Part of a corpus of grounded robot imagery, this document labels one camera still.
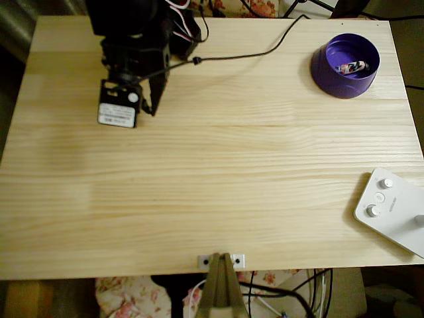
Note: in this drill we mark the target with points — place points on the wooden frame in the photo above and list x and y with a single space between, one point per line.
30 298

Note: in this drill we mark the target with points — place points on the metal clamp bracket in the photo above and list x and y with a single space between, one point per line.
218 291

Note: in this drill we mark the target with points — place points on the silver metal corner bracket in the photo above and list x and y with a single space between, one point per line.
201 259
242 258

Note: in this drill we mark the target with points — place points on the white lamp base with knobs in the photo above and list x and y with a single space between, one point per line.
397 225

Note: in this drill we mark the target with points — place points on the black camera box white label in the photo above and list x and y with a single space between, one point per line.
116 116

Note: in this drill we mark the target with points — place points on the purple plastic bowl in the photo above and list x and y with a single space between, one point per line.
331 86

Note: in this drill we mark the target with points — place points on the floral fabric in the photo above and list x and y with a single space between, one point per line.
261 8
126 295

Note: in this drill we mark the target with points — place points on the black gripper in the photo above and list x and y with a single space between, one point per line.
156 89

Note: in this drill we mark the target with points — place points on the black tripod stand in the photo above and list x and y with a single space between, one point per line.
292 9

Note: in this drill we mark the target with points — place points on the grey fabric drape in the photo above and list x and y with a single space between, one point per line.
16 26

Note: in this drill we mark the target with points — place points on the candy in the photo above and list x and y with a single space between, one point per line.
352 67

